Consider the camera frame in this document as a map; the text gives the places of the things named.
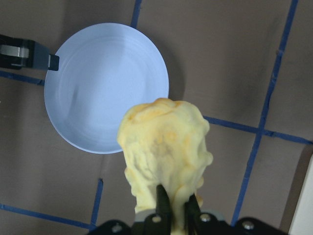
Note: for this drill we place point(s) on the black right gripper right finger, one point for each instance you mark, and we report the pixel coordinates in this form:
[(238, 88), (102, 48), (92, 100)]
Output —
[(207, 222)]

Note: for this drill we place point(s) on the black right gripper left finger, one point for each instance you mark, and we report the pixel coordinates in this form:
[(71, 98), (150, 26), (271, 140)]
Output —
[(156, 221)]

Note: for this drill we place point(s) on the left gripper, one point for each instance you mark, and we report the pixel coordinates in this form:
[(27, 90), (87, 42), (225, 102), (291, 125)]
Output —
[(16, 53)]

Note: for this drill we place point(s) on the blue plate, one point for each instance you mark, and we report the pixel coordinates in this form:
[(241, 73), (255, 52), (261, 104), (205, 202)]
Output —
[(104, 70)]

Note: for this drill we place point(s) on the white rectangular tray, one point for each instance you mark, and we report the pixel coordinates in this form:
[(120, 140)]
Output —
[(302, 220)]

